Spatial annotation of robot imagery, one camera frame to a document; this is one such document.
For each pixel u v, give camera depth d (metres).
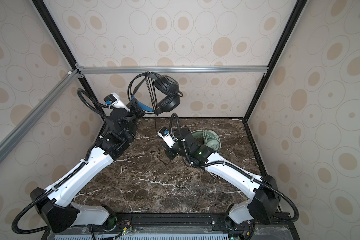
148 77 0.56
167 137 0.61
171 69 1.20
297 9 0.69
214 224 0.73
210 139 0.97
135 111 0.58
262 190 0.41
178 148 0.61
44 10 0.69
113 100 0.54
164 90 0.57
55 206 0.38
